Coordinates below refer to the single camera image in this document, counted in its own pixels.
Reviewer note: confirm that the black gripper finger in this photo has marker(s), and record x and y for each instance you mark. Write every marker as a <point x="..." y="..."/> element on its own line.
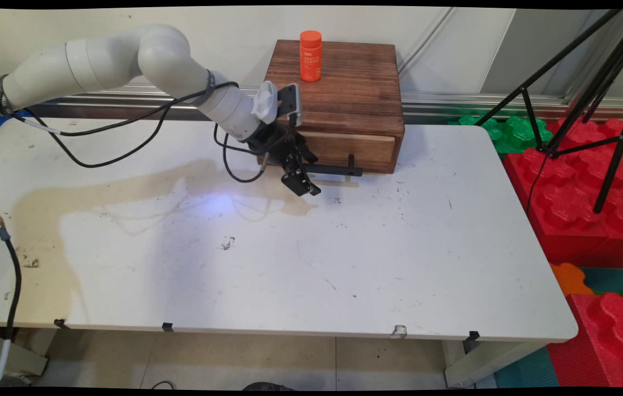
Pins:
<point x="292" y="179"/>
<point x="307" y="159"/>

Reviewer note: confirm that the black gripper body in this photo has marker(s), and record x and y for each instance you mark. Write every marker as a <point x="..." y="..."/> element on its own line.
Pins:
<point x="276" y="142"/>

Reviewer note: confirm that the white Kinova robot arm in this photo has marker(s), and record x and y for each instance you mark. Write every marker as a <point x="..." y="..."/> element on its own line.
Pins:
<point x="163" y="55"/>

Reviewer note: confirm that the dark brown wooden cabinet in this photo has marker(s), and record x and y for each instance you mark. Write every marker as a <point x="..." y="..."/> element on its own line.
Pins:
<point x="344" y="93"/>

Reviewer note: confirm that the orange plastic bottle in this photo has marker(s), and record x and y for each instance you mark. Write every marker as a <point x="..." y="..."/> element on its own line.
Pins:
<point x="310" y="55"/>

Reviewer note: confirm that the large green foam block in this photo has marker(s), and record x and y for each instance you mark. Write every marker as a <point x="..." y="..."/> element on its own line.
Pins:
<point x="515" y="135"/>

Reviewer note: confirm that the grey table leg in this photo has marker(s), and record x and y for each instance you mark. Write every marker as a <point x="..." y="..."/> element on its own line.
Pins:
<point x="482" y="363"/>
<point x="25" y="360"/>

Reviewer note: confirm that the large red foam block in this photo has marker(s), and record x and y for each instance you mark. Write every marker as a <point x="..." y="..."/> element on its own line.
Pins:
<point x="570" y="220"/>

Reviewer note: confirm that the orange foam piece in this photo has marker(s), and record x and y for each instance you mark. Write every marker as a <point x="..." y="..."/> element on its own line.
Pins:
<point x="567" y="278"/>

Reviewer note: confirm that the teal foam floor mat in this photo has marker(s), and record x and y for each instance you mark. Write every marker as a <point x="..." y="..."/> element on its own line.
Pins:
<point x="526" y="371"/>
<point x="614" y="280"/>

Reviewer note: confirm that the black tripod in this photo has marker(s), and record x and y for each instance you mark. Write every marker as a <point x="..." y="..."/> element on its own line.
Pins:
<point x="600" y="80"/>

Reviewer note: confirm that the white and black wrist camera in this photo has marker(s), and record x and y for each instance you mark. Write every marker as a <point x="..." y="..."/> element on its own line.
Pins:
<point x="289" y="102"/>

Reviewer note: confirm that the aluminium wall rail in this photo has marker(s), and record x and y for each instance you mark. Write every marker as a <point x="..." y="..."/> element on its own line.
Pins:
<point x="454" y="104"/>

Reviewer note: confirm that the white wall conduit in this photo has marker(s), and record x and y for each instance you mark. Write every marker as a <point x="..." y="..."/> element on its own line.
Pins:
<point x="427" y="38"/>

